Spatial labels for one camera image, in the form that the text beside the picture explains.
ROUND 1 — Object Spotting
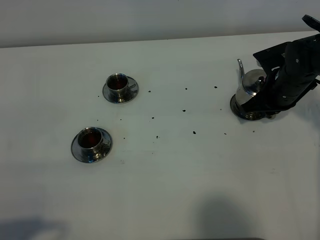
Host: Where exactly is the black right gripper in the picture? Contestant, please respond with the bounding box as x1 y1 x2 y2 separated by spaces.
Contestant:
240 34 320 116

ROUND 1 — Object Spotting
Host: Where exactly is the stainless steel teapot saucer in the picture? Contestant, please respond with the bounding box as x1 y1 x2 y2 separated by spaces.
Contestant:
230 94 277 121

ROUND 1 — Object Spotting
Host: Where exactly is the far stainless steel saucer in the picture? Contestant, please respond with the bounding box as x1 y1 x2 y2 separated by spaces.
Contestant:
102 76 139 104

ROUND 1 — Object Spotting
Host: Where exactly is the far stainless steel teacup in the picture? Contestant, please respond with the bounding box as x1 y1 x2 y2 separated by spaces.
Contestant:
106 73 137 96

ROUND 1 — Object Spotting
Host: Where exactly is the stainless steel teacup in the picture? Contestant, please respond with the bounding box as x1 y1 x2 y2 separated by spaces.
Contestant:
75 126 105 150
106 73 137 96

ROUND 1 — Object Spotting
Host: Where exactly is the near stainless steel saucer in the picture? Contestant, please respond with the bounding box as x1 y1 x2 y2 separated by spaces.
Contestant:
70 128 113 164

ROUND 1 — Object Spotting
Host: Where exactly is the near stainless steel teacup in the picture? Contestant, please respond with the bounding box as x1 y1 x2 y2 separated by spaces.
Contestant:
75 126 105 150

